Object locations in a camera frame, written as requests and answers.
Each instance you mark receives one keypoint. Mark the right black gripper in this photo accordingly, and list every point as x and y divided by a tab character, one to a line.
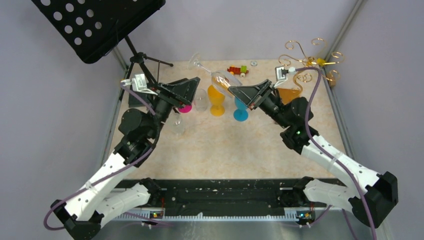
246	94

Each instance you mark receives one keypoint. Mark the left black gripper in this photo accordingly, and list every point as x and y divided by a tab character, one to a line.
175	94

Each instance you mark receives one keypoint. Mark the pink wine glass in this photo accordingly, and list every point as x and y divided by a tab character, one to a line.
185	109

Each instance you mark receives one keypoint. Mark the clear wine glass front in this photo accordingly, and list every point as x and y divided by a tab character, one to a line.
201	101

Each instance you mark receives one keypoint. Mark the clear wine glass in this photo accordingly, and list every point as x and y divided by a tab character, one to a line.
221	80
201	101
176	124

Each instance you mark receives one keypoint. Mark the blue wine glass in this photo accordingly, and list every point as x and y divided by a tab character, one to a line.
240	114

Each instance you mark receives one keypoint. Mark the clear wine glass back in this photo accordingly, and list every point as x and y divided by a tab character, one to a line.
221	80

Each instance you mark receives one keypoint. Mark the yellow wine glass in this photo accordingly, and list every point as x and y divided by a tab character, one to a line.
216	99

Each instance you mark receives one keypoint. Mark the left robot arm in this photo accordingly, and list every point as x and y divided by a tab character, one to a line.
84	213

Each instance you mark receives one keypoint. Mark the gold wine glass rack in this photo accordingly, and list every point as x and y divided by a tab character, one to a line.
290	85

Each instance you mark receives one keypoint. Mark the colourful toy train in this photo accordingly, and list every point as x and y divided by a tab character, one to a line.
241	71

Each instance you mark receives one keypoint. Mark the black foot pedal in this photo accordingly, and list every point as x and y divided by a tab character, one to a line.
133	102

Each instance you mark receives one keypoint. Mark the black perforated music stand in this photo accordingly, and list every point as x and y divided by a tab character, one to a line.
94	27

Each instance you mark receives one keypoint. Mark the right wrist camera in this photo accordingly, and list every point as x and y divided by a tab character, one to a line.
283	72

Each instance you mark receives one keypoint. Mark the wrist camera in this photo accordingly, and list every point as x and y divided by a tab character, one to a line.
139	84
283	72

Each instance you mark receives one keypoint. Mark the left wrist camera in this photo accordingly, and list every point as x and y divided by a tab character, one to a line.
139	84

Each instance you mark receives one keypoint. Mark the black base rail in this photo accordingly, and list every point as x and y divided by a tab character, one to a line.
224	197

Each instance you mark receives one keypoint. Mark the aluminium frame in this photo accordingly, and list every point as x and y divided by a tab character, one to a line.
332	224

